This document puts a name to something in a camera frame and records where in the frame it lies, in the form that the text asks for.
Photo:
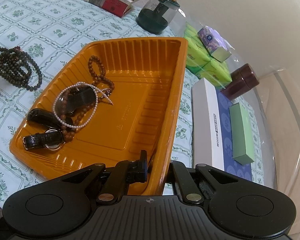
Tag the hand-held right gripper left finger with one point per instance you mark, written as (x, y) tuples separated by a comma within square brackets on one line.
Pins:
[(137, 170)]

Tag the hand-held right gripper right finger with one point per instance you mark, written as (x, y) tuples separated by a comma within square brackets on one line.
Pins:
[(177, 173)]

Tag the orange plastic tray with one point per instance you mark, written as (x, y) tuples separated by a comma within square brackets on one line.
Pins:
[(130, 105)]

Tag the long white box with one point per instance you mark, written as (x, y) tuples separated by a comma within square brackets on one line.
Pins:
[(205, 125)]

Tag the flat blue box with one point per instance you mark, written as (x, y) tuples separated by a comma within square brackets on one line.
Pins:
[(227, 140)]

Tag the long light green box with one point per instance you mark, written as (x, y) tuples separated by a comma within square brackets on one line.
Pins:
[(241, 135)]

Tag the clear plastic sheet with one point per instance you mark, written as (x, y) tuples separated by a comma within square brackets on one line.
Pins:
[(277, 130)]

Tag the green tissue pack bundle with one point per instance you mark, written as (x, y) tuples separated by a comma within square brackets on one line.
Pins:
[(202, 65)]

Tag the brown cylindrical canister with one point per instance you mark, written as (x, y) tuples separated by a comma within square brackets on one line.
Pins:
[(242, 80)]

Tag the purple tissue pack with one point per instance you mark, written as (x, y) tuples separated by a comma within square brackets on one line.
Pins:
[(211, 41)]

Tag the green glass dome jar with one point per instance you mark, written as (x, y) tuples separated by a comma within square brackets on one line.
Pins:
[(155, 17)]

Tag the thick white red book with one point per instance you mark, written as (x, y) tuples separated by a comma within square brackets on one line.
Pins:
[(107, 1)]

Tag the floral green white tablecloth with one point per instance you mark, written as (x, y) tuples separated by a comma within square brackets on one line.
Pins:
[(55, 17)]

